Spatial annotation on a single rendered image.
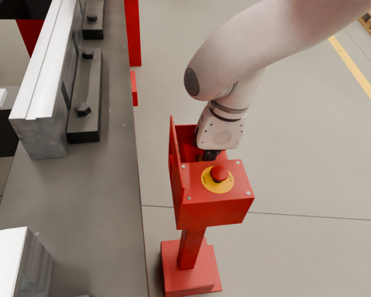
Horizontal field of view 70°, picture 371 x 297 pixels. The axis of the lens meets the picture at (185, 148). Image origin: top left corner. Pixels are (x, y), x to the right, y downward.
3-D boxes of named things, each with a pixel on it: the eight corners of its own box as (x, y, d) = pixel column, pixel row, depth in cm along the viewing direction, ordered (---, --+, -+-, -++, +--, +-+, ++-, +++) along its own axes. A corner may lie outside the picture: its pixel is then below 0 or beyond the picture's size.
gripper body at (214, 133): (208, 116, 52) (196, 153, 60) (255, 117, 54) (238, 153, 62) (201, 92, 56) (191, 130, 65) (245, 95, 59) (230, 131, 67)
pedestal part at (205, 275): (222, 290, 115) (227, 283, 106) (164, 299, 111) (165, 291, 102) (212, 245, 128) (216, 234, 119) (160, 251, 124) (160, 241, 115)
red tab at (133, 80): (138, 106, 107) (136, 92, 102) (133, 106, 107) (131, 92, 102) (135, 84, 117) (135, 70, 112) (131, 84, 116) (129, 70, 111)
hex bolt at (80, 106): (90, 117, 49) (89, 111, 48) (75, 118, 49) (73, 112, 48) (91, 108, 51) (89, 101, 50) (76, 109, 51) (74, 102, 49)
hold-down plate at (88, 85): (100, 142, 50) (98, 131, 47) (69, 144, 49) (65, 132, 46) (103, 58, 69) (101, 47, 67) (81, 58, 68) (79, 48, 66)
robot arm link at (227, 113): (213, 109, 50) (209, 121, 52) (256, 111, 52) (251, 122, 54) (204, 83, 55) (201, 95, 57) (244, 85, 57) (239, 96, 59)
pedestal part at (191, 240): (194, 268, 108) (215, 200, 68) (179, 270, 107) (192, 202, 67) (191, 253, 112) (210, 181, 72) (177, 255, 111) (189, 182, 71)
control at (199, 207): (241, 223, 64) (264, 181, 51) (176, 230, 62) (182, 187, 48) (222, 159, 77) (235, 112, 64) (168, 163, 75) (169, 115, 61)
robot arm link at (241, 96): (224, 115, 49) (259, 104, 53) (248, 48, 39) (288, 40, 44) (199, 89, 53) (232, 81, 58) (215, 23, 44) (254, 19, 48)
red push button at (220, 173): (228, 187, 57) (231, 178, 54) (209, 189, 57) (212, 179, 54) (223, 172, 60) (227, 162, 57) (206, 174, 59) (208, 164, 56)
